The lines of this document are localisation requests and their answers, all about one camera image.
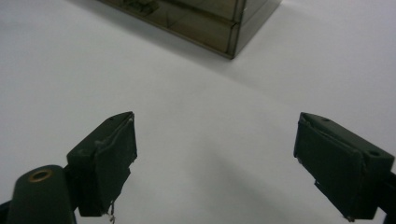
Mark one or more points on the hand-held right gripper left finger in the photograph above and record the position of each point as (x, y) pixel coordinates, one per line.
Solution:
(106, 168)

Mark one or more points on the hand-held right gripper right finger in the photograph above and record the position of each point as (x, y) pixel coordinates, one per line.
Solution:
(333, 171)

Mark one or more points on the smoky transparent drawer cabinet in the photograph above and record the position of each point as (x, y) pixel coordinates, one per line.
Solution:
(202, 21)

